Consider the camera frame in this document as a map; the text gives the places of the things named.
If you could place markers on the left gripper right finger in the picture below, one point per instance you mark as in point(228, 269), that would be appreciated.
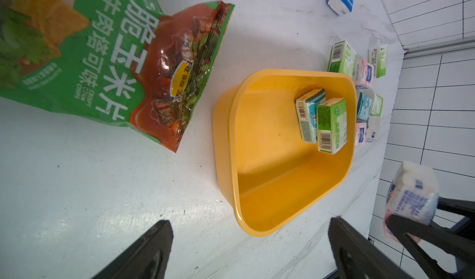
point(356, 258)

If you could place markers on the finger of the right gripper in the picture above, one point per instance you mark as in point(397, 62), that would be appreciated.
point(463, 208)
point(461, 248)

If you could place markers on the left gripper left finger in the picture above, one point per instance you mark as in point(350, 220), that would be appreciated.
point(146, 258)

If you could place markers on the pink white tissue pack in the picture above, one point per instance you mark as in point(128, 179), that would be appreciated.
point(413, 194)

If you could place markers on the yellow plastic storage box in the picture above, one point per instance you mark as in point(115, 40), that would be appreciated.
point(266, 172)

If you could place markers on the green tissue pack front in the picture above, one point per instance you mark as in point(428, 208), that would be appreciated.
point(332, 125)

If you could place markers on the green tissue pack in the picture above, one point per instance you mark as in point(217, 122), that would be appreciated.
point(342, 58)
point(377, 105)
point(377, 56)
point(332, 125)

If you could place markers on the teal tissue pack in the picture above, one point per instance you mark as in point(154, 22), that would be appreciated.
point(306, 107)
point(364, 103)

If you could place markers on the green tissue pack right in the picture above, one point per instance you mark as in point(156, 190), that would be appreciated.
point(377, 105)

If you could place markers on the green tissue pack far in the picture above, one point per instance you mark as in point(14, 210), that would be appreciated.
point(377, 56)

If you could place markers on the green red chips bag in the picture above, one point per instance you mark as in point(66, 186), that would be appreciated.
point(118, 62)

